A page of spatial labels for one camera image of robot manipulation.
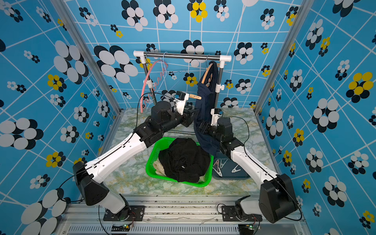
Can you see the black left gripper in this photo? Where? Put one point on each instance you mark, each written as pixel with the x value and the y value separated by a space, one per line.
pixel 188 119

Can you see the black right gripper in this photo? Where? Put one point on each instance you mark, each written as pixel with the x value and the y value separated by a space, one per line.
pixel 206 125

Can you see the wooden clothespin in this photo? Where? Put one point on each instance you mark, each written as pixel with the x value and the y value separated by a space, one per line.
pixel 195 97

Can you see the navy blue shorts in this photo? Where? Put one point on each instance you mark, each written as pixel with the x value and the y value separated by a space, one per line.
pixel 207 111

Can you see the black shorts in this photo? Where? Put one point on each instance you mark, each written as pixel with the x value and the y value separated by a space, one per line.
pixel 184 161

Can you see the pink plastic hanger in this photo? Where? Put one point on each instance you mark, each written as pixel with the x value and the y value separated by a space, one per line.
pixel 148 67

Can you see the white clothespin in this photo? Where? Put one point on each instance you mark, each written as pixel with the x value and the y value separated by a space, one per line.
pixel 218 166
pixel 236 169

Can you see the wooden hanger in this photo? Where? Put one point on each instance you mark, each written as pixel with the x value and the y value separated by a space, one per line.
pixel 209 74

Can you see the beige shorts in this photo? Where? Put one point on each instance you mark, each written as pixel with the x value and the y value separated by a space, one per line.
pixel 159 168

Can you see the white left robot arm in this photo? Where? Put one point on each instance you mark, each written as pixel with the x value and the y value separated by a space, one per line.
pixel 89 177

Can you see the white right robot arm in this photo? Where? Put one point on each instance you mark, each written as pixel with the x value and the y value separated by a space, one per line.
pixel 277 197

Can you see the green plastic basket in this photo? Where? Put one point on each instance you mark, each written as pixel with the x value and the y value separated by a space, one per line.
pixel 163 144

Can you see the white metal clothes rack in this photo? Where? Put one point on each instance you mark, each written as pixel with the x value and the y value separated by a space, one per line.
pixel 222 59

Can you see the dark teal plastic bin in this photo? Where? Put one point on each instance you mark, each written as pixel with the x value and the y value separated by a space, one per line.
pixel 226 169

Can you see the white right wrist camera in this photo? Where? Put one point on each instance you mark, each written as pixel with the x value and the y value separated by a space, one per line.
pixel 216 114

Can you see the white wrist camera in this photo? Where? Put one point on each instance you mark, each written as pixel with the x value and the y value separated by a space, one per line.
pixel 180 100
pixel 216 114

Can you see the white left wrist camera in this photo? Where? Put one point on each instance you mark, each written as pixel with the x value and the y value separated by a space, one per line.
pixel 180 100

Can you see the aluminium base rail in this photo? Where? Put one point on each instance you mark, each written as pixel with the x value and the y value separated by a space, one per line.
pixel 177 215

